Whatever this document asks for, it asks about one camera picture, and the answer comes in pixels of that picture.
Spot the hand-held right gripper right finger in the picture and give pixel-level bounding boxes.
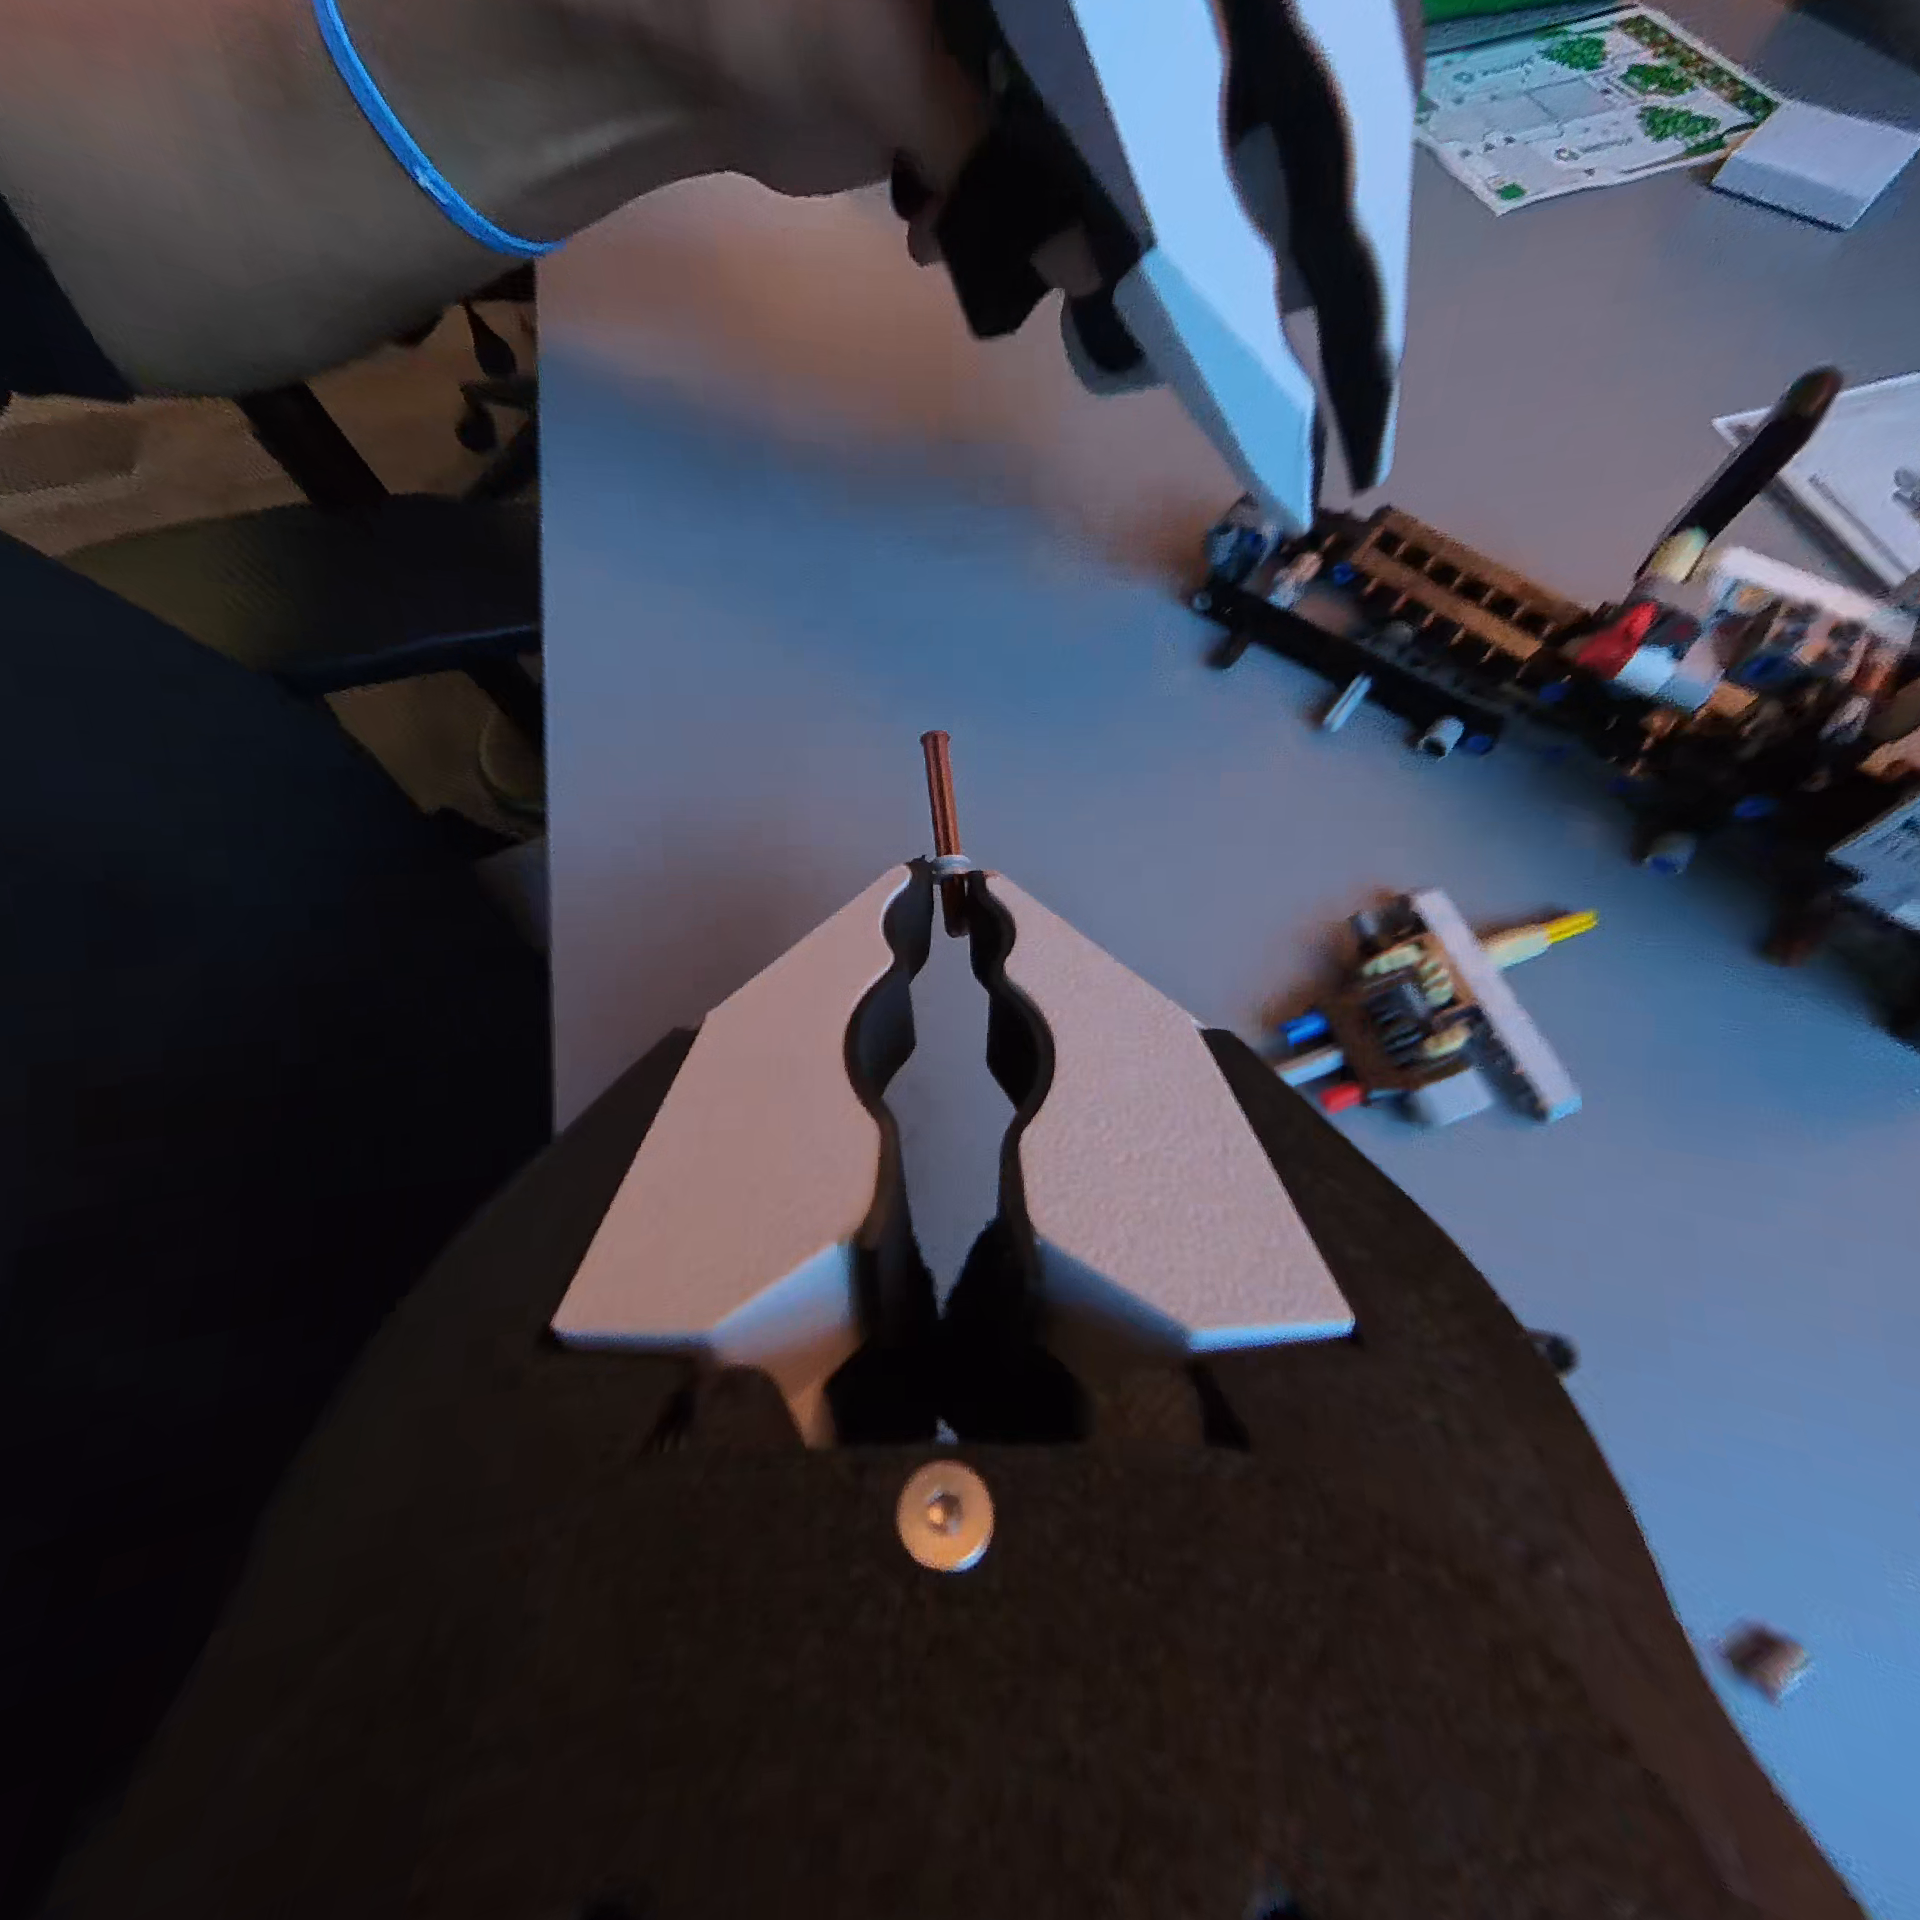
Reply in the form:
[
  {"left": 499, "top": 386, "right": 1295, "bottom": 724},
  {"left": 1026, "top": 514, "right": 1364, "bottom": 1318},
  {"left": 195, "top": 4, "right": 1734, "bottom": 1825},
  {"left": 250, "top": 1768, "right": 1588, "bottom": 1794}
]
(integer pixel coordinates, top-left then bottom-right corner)
[{"left": 949, "top": 865, "right": 1355, "bottom": 1359}]

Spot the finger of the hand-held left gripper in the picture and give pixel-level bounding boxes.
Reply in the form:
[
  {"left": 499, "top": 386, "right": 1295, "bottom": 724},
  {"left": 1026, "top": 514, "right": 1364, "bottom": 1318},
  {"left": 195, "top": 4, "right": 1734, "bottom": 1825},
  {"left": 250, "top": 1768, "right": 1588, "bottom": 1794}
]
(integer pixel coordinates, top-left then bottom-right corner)
[
  {"left": 990, "top": 0, "right": 1329, "bottom": 537},
  {"left": 1218, "top": 0, "right": 1423, "bottom": 496}
]

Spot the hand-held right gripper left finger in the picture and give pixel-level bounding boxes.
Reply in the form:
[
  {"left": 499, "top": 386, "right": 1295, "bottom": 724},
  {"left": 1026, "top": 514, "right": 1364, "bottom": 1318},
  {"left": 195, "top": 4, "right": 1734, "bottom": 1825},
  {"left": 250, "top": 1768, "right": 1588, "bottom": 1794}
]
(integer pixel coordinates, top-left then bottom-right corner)
[{"left": 550, "top": 858, "right": 924, "bottom": 1448}]

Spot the brown lego axle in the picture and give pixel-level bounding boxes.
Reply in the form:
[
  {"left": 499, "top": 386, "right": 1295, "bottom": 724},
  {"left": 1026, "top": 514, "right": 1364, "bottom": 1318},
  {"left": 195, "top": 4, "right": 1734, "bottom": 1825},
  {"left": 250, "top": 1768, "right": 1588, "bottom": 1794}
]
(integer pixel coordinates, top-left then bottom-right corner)
[{"left": 919, "top": 728, "right": 975, "bottom": 940}]

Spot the large black lego build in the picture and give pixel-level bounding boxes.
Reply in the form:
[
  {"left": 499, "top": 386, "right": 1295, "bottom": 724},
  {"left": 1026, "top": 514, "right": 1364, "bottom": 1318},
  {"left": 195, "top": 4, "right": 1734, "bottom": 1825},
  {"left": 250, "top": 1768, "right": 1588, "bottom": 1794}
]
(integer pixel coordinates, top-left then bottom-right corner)
[{"left": 1189, "top": 367, "right": 1920, "bottom": 964}]

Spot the person's left forearm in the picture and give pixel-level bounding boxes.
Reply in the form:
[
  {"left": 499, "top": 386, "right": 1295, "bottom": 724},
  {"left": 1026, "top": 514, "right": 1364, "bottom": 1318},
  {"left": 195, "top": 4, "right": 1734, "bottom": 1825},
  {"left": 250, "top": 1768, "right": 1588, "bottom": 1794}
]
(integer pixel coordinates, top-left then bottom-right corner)
[{"left": 0, "top": 0, "right": 530, "bottom": 399}]

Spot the lego instruction booklet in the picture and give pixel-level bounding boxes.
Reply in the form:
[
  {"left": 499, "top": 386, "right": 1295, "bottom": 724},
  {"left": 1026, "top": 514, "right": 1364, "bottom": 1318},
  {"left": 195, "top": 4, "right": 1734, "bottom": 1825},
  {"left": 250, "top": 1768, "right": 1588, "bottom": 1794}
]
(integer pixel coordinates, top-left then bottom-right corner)
[{"left": 1415, "top": 4, "right": 1785, "bottom": 217}]

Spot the small brown lego assembly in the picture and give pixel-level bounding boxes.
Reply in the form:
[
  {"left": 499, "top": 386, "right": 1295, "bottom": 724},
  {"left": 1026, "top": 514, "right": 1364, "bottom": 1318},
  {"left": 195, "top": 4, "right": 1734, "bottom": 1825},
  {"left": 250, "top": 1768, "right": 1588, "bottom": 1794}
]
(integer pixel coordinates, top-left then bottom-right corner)
[{"left": 1265, "top": 887, "right": 1601, "bottom": 1132}]

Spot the small loose lego piece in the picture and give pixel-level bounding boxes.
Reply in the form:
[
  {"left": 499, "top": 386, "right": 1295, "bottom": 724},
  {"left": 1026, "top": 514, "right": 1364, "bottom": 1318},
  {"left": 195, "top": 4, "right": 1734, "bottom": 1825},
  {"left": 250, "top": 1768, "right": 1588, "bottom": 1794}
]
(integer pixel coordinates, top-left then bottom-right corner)
[{"left": 1718, "top": 1622, "right": 1811, "bottom": 1704}]

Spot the person's left hand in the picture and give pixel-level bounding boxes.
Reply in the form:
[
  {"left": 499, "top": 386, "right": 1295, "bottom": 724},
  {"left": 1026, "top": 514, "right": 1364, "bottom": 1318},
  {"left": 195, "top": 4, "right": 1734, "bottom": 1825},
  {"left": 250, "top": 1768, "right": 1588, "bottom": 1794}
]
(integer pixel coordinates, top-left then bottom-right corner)
[{"left": 334, "top": 0, "right": 970, "bottom": 248}]

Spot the small white box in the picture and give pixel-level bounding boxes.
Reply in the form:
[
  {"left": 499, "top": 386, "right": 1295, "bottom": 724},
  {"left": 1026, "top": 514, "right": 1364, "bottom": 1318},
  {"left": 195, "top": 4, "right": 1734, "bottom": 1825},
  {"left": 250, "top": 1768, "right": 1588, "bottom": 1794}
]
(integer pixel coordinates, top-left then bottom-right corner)
[{"left": 1709, "top": 103, "right": 1920, "bottom": 231}]

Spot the white paper sheet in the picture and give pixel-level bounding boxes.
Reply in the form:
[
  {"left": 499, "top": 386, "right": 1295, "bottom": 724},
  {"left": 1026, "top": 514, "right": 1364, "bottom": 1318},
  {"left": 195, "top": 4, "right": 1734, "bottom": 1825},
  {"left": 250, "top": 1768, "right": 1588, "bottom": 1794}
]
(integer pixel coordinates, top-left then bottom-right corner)
[{"left": 1715, "top": 373, "right": 1920, "bottom": 589}]

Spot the blue wristband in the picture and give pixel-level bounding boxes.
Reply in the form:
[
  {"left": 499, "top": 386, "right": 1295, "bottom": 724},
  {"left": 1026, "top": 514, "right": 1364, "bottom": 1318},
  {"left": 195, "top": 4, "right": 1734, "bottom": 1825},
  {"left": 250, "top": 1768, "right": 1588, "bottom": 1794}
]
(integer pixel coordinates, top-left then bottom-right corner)
[{"left": 310, "top": 0, "right": 569, "bottom": 260}]

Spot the black office chair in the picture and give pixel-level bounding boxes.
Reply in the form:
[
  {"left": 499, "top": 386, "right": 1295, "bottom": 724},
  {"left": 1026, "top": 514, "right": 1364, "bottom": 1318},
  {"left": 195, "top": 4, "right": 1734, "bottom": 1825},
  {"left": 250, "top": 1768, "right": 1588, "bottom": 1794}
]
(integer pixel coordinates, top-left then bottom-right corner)
[{"left": 60, "top": 268, "right": 545, "bottom": 751}]

